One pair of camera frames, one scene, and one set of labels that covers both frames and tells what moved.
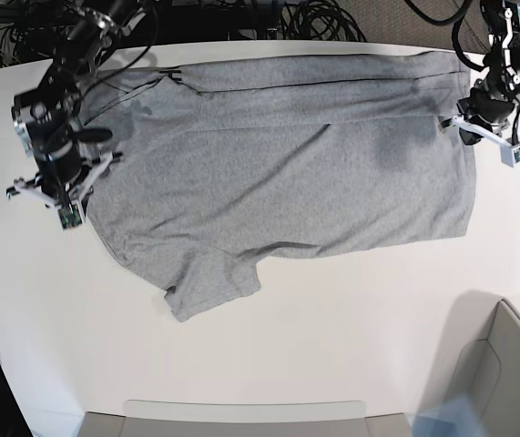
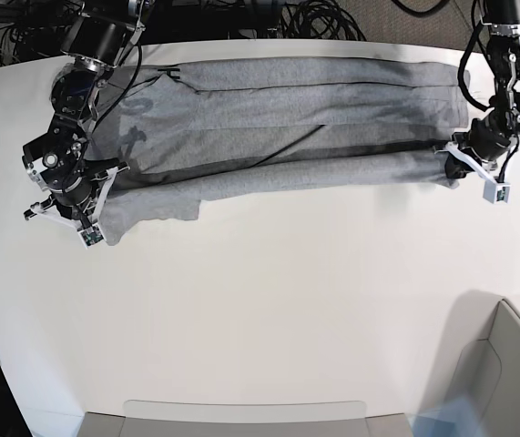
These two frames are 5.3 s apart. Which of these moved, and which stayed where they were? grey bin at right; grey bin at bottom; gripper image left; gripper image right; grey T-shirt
Moved: gripper image left; gripper image right; grey T-shirt
Stayed: grey bin at bottom; grey bin at right
